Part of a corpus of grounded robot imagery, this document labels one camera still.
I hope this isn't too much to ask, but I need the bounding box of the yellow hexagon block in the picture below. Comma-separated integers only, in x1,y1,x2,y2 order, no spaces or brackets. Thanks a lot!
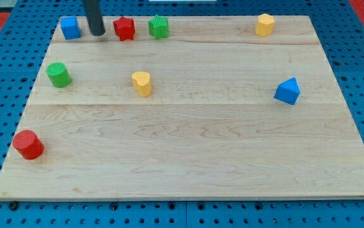
255,13,275,37

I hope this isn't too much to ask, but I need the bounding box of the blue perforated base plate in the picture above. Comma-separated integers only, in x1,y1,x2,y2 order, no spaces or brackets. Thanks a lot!
0,0,364,227

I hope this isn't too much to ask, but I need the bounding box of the blue cube block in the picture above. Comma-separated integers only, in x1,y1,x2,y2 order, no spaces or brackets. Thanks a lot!
60,16,81,40

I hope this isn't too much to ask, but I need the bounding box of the red star block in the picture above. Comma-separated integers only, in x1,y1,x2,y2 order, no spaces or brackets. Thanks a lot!
113,16,135,41

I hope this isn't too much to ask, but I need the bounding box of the yellow heart block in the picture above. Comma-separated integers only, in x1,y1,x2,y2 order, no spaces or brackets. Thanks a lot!
131,72,152,98

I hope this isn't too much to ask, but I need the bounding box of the green star block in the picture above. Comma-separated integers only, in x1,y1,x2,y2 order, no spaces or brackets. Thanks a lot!
148,15,169,40

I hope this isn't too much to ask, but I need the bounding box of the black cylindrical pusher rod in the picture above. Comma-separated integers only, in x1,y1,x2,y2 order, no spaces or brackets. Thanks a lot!
82,0,106,36

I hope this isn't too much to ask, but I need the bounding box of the blue triangular prism block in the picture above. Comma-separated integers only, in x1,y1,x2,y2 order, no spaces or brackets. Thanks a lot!
274,77,301,105

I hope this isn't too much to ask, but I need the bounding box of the green cylinder block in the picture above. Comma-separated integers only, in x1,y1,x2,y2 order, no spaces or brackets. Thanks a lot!
46,62,72,87

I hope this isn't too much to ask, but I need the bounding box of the light wooden board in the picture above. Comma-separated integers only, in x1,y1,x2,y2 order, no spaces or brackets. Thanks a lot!
0,16,364,202

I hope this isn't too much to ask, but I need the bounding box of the red cylinder block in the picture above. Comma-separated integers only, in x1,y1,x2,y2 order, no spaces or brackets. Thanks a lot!
13,130,44,160

